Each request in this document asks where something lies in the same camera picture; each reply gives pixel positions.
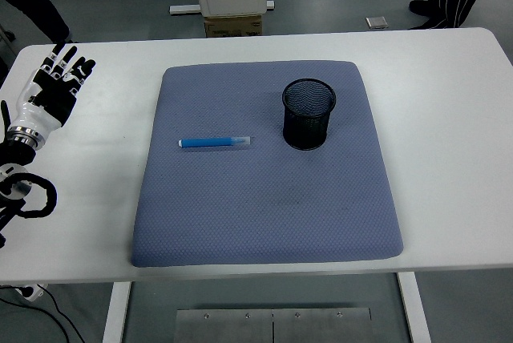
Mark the black mesh pen holder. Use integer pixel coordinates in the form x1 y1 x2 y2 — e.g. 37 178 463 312
281 78 337 151

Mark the white table leg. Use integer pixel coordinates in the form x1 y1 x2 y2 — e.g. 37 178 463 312
396 272 433 343
102 281 132 343

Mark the person in dark trousers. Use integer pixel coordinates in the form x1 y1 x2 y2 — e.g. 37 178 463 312
0 0 75 44

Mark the white base bar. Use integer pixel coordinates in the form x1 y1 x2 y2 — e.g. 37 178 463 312
168 0 276 15

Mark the brown cardboard box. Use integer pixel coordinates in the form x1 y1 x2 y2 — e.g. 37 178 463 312
204 14 264 38

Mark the blue marker with clear cap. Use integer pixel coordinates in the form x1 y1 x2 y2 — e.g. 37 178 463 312
178 136 252 150

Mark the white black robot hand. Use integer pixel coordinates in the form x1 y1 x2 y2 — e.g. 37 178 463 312
0 42 97 135

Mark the blue-grey textured mat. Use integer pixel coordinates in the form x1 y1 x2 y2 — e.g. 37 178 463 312
131 59 405 268

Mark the white power strip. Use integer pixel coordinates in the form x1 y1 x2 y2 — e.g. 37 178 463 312
15 283 49 302

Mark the black floor cable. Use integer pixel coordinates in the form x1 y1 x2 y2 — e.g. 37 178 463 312
0 284 87 343

